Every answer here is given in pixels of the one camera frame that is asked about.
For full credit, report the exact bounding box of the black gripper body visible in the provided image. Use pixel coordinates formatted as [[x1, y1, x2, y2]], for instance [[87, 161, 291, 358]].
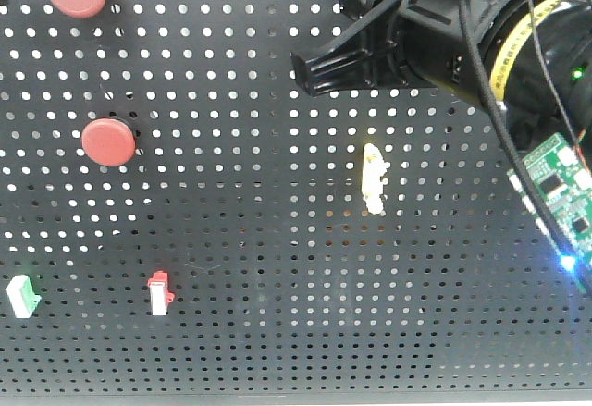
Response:
[[391, 0, 479, 101]]

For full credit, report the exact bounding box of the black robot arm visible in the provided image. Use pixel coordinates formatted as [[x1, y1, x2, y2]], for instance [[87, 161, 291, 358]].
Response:
[[290, 0, 591, 152]]

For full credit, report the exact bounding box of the lower red mushroom button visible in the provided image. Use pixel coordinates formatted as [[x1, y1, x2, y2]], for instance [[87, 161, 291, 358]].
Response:
[[81, 118, 136, 166]]

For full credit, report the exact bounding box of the green circuit board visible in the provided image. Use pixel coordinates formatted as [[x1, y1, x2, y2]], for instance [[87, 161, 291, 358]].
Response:
[[507, 133, 591, 296]]

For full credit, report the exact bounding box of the black perforated pegboard panel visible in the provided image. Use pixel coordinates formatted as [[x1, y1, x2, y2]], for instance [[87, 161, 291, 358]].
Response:
[[1, 0, 591, 405]]

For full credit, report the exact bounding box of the black braided cable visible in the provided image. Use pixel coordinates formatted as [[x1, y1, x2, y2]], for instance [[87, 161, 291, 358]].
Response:
[[455, 0, 592, 287]]

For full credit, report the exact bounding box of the yellow toggle switch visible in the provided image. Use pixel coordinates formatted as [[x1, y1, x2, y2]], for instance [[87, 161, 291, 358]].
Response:
[[361, 143, 390, 215]]

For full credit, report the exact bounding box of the white red rocker switch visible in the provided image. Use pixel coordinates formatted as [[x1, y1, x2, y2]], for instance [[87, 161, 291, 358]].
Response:
[[147, 271, 176, 316]]

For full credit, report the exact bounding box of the white green rocker switch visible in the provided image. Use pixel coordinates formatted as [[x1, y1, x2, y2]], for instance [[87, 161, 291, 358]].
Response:
[[6, 275, 42, 319]]

